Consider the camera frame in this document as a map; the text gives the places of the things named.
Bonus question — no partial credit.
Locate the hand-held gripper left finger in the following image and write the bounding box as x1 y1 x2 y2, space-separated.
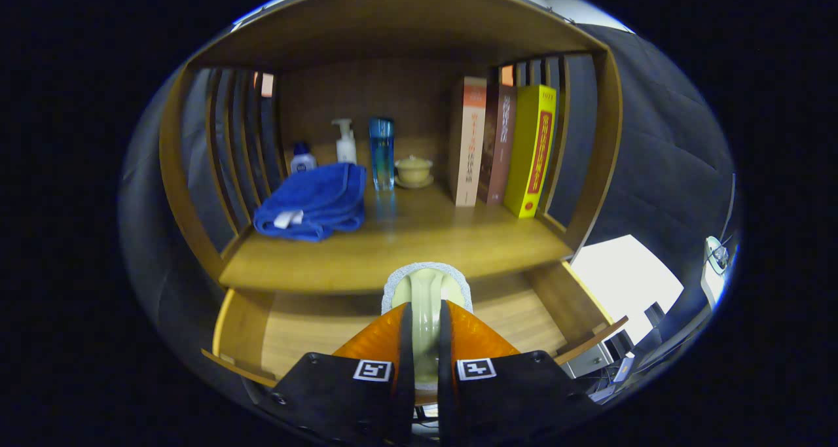
252 301 414 446

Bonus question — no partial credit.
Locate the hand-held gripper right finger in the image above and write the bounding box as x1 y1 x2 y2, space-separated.
437 300 590 446

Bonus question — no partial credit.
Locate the green-handled grey scrub brush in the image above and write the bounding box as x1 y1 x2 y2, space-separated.
381 262 474 390

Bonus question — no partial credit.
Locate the wooden drawer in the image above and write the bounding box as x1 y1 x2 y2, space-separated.
201 260 629 405

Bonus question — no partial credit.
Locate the wooden countertop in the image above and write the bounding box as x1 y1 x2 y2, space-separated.
219 184 575 295

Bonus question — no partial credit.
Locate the wooden cabinet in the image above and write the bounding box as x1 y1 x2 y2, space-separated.
159 0 623 297

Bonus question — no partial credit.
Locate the white table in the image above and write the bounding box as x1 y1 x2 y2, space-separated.
571 234 685 327

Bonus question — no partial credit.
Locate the blue folded towel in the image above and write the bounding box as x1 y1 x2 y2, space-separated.
253 162 367 243

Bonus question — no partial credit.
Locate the yellow-green lidded teacup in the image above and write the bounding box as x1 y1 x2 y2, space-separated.
394 155 435 190

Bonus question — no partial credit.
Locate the tall blue bottle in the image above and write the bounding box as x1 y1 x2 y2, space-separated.
369 117 396 192

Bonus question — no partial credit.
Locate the beige book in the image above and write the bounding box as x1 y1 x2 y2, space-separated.
449 76 488 207

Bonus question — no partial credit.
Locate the brown book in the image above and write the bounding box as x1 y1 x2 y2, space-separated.
478 84 518 205

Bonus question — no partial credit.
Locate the white pump bottle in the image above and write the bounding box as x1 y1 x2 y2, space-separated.
331 118 358 166

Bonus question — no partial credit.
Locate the small white blue-capped bottle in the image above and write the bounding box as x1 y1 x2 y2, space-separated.
290 142 318 175

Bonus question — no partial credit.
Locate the yellow book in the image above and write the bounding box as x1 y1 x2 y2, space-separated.
503 84 558 219

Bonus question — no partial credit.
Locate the white round bowl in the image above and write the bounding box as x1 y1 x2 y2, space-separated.
704 236 733 271

